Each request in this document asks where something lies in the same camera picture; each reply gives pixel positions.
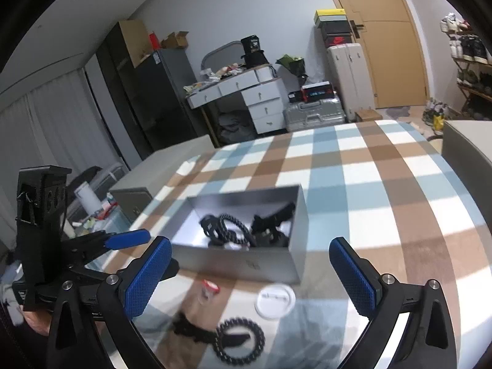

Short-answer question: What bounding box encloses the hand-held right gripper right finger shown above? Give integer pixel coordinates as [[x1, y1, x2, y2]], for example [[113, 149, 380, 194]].
[[328, 237, 458, 369]]

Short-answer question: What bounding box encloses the black red flat box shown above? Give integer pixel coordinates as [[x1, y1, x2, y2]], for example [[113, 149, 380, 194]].
[[300, 81, 335, 102]]

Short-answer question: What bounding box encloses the black red shoe box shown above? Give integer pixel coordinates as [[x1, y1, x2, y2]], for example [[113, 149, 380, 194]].
[[321, 33, 356, 49]]

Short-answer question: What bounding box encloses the tall flat cardboard box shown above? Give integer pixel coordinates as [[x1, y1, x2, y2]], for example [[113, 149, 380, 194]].
[[118, 20, 152, 68]]

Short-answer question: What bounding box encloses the glass side table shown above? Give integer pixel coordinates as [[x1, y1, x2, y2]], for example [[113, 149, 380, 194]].
[[65, 196, 131, 270]]

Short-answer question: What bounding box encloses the white upright suitcase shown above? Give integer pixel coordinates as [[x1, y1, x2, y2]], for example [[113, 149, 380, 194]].
[[327, 42, 376, 123]]

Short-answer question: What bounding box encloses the checkered tablecloth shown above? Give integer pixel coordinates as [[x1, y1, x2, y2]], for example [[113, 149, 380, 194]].
[[82, 119, 492, 369]]

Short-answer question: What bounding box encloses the dark wrapped bouquet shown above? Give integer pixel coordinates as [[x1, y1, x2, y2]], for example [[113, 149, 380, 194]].
[[276, 54, 308, 85]]

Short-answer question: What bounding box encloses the grey bundle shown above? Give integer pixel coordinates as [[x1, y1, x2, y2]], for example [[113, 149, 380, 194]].
[[219, 111, 256, 143]]

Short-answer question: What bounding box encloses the small cardboard box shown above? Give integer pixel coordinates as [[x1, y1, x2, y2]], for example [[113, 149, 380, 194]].
[[354, 108, 384, 123]]

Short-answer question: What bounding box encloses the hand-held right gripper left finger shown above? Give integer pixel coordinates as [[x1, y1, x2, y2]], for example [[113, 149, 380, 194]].
[[46, 235, 172, 369]]

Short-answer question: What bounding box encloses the wooden door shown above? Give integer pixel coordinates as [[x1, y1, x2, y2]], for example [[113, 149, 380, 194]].
[[319, 0, 429, 110]]

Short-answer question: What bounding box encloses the red hair clip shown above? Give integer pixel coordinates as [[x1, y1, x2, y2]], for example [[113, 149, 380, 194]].
[[198, 279, 220, 304]]

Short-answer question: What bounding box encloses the white round badge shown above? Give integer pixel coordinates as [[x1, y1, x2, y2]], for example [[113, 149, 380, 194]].
[[254, 283, 296, 320]]

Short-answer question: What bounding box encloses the open cardboard box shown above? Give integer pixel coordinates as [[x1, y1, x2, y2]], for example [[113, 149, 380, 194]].
[[161, 31, 190, 50]]

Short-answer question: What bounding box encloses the black jacket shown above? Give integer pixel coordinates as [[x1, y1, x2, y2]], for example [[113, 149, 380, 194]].
[[67, 166, 102, 193]]

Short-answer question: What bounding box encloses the black cloth hair tie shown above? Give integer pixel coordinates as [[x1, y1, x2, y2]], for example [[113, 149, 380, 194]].
[[172, 312, 248, 348]]

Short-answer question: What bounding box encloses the silver suitcase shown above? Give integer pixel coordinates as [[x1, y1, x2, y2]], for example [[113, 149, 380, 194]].
[[282, 96, 346, 134]]

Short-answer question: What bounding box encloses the shoe rack with shoes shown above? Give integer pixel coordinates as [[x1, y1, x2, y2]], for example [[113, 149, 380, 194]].
[[440, 13, 492, 97]]

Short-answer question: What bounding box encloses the desk clutter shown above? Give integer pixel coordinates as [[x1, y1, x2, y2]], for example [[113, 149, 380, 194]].
[[184, 63, 247, 93]]

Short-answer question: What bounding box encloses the silver cardboard box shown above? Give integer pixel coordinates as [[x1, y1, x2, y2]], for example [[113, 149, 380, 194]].
[[169, 184, 310, 286]]

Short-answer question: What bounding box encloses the white desk with drawers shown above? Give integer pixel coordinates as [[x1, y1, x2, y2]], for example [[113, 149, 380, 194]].
[[186, 65, 290, 136]]

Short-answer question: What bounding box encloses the person's left hand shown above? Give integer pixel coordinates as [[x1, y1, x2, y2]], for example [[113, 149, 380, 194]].
[[23, 309, 52, 335]]

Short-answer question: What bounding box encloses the black bead bracelet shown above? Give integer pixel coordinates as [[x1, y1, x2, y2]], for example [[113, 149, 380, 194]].
[[214, 316, 266, 364], [218, 212, 254, 246]]

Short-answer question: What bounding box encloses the yellow shoe box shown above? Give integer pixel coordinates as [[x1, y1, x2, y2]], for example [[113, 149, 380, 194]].
[[313, 8, 345, 26]]

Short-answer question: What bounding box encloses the white tumbler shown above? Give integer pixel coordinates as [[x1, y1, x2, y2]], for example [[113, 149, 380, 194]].
[[74, 182, 101, 216]]

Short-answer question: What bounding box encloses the dark wardrobe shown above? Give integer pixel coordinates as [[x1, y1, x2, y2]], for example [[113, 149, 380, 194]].
[[96, 21, 154, 162]]

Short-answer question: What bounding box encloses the grey curtain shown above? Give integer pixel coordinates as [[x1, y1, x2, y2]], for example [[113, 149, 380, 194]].
[[0, 67, 127, 239]]

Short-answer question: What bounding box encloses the pile of shoes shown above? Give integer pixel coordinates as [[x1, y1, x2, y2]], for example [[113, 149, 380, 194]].
[[422, 98, 450, 130]]

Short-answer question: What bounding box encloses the black appliance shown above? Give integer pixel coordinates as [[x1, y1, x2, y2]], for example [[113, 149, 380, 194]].
[[240, 35, 270, 68]]

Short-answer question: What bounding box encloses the grey rounded panel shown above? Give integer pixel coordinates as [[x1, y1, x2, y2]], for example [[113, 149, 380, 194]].
[[200, 41, 247, 72]]

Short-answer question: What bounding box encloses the grey cabinet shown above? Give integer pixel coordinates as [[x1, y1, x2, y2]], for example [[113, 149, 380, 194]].
[[441, 120, 492, 239], [109, 135, 216, 224]]

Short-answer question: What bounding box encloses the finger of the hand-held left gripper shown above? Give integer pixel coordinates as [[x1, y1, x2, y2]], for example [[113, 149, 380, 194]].
[[82, 258, 181, 279], [59, 228, 152, 267]]

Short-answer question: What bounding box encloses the black refrigerator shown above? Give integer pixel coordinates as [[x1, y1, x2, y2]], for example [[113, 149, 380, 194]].
[[133, 49, 210, 158]]

